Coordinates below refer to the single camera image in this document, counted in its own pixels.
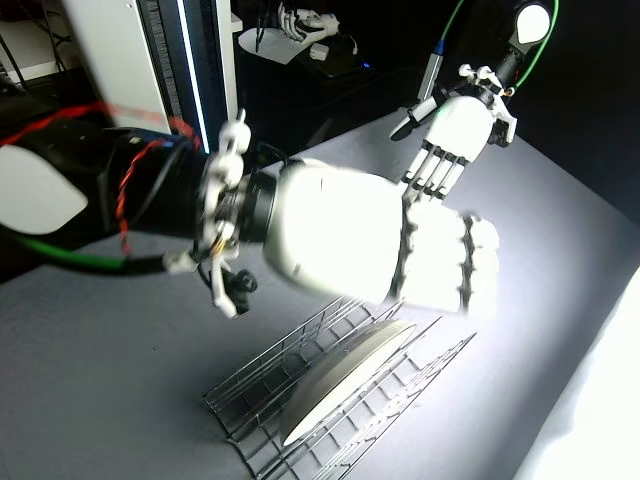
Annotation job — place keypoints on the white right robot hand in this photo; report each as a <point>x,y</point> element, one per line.
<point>340,230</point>

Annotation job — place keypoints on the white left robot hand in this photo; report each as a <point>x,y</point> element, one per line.
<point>460,125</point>

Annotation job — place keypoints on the white plate with black rim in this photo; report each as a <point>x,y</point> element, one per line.
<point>340,380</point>

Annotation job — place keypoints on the black device with blue light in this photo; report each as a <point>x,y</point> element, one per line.
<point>345,62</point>

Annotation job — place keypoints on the small white box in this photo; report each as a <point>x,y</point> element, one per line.
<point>320,51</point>

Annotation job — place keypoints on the spare white robot hand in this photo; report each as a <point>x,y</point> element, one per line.
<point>305,25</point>

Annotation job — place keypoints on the white paper sheet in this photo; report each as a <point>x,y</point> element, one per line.
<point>270,46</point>

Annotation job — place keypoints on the white robot column blue strip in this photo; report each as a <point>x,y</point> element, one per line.
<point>115,60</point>

